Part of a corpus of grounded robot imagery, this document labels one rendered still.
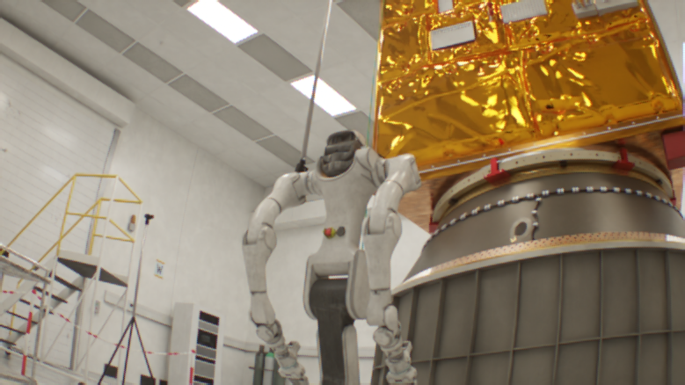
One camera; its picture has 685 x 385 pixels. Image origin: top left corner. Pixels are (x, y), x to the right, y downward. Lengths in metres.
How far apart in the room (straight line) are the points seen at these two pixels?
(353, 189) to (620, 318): 1.22
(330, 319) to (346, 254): 0.23
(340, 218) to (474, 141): 1.02
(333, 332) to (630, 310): 1.19
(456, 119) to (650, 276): 1.45
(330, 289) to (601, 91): 1.62
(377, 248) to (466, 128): 1.26
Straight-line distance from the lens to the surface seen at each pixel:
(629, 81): 2.59
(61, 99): 9.07
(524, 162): 2.43
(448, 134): 2.75
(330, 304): 1.79
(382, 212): 1.63
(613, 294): 2.00
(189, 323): 9.09
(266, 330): 1.86
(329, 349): 1.83
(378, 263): 1.58
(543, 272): 1.99
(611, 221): 2.17
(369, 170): 1.90
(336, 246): 1.85
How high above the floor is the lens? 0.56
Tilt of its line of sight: 24 degrees up
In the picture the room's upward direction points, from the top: 7 degrees clockwise
